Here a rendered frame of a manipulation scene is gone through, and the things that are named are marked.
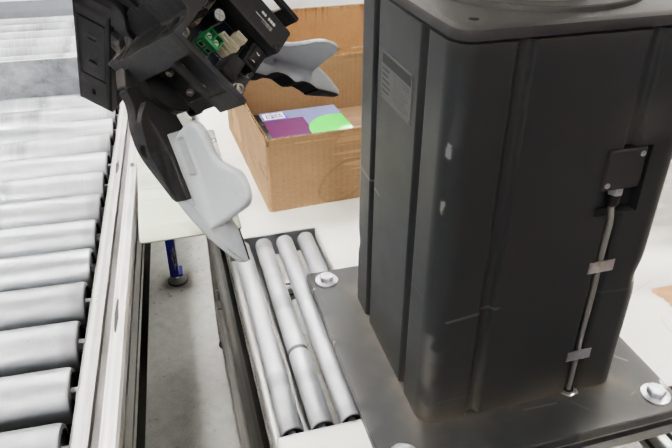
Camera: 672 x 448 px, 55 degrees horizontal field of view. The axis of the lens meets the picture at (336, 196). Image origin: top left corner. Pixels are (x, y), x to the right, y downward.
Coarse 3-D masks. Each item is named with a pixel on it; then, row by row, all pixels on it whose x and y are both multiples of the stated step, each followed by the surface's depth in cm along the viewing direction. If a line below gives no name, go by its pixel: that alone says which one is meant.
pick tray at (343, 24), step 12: (300, 12) 130; (312, 12) 131; (324, 12) 132; (336, 12) 132; (348, 12) 133; (360, 12) 134; (300, 24) 131; (312, 24) 132; (324, 24) 133; (336, 24) 134; (348, 24) 134; (360, 24) 135; (300, 36) 133; (312, 36) 133; (324, 36) 134; (336, 36) 135; (348, 36) 135; (360, 36) 136; (348, 48) 107; (360, 48) 108
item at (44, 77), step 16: (0, 64) 113; (16, 64) 114; (32, 64) 114; (48, 64) 115; (64, 64) 116; (0, 80) 115; (16, 80) 115; (32, 80) 116; (48, 80) 116; (64, 80) 117; (0, 96) 116; (16, 96) 116; (32, 96) 117
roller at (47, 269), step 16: (32, 256) 73; (48, 256) 73; (64, 256) 73; (80, 256) 73; (0, 272) 71; (16, 272) 71; (32, 272) 71; (48, 272) 71; (64, 272) 72; (80, 272) 72; (0, 288) 70; (16, 288) 71
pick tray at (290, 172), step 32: (352, 64) 105; (256, 96) 102; (288, 96) 104; (320, 96) 106; (352, 96) 108; (256, 128) 79; (352, 128) 79; (256, 160) 83; (288, 160) 78; (320, 160) 79; (352, 160) 81; (288, 192) 80; (320, 192) 82; (352, 192) 83
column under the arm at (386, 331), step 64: (384, 0) 45; (448, 0) 41; (512, 0) 39; (576, 0) 39; (640, 0) 41; (384, 64) 47; (448, 64) 37; (512, 64) 37; (576, 64) 38; (640, 64) 39; (384, 128) 49; (448, 128) 39; (512, 128) 40; (576, 128) 41; (640, 128) 42; (384, 192) 52; (448, 192) 41; (512, 192) 42; (576, 192) 43; (640, 192) 45; (384, 256) 54; (448, 256) 43; (512, 256) 44; (576, 256) 46; (640, 256) 48; (384, 320) 56; (448, 320) 46; (512, 320) 48; (576, 320) 50; (384, 384) 55; (448, 384) 49; (512, 384) 51; (576, 384) 54; (640, 384) 55
